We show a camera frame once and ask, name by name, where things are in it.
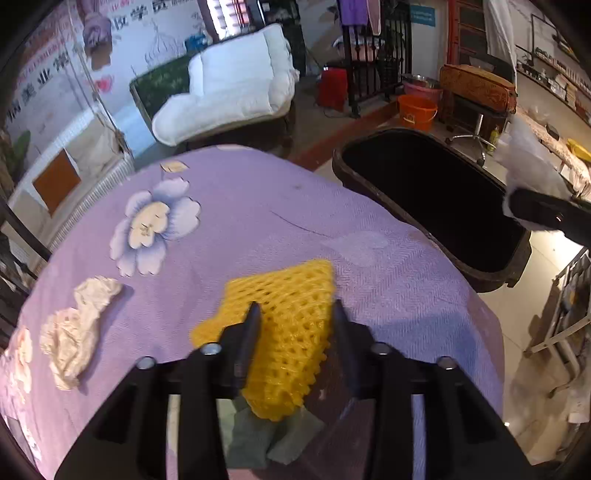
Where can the white wicker swing sofa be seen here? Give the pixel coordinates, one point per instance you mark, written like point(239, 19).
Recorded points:
point(87, 198)

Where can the red wooden cabinet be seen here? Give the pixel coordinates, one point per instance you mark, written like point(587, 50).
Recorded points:
point(468, 32)

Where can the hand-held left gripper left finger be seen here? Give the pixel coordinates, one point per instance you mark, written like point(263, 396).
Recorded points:
point(244, 350)

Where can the cream crumpled tissue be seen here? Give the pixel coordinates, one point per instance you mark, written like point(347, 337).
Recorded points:
point(94, 293)
point(69, 341)

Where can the orange bucket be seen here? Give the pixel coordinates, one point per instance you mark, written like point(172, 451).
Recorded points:
point(417, 113)

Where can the small yellow bottle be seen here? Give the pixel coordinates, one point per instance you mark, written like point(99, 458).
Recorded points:
point(494, 138)

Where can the black trash bin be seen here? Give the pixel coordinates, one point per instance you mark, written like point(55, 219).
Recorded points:
point(438, 194)

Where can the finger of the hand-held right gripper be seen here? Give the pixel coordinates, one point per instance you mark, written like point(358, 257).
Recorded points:
point(545, 210)

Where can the yellow foam net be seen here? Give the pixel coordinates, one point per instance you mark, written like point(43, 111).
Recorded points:
point(291, 323)

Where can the clear plastic wrapper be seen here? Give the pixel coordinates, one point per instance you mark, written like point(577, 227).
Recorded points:
point(531, 157)

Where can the purple floral bed sheet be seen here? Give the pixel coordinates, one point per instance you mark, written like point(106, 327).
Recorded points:
point(258, 221)

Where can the green floral box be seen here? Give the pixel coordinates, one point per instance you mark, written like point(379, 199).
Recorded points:
point(166, 78)

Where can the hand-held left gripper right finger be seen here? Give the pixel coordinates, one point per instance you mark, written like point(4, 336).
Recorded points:
point(348, 355)

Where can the brown patterned case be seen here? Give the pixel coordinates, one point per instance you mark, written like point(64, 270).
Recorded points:
point(478, 87)

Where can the white metal rack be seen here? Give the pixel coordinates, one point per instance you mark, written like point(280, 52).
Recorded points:
point(561, 314)

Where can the swivel stool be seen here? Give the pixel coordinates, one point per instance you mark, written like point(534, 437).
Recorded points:
point(471, 124)

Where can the red phone booth cabinet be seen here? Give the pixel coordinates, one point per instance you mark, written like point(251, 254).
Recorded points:
point(228, 14)

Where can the orange cushion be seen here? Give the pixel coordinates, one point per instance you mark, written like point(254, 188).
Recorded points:
point(56, 182)

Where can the white padded chair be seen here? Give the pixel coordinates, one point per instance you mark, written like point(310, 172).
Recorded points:
point(231, 83)

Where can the black metal bed frame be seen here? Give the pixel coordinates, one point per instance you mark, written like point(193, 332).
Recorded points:
point(23, 240)

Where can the pale green paper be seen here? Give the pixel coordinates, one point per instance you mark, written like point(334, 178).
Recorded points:
point(258, 438)

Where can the pink basin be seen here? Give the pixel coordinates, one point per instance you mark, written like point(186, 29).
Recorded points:
point(422, 92)

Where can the metal bowl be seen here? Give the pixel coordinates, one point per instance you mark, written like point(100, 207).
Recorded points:
point(420, 81)

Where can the purple cloth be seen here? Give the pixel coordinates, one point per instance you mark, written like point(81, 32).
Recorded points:
point(353, 11)

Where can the large wall poster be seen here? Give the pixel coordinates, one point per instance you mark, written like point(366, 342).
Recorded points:
point(55, 60)

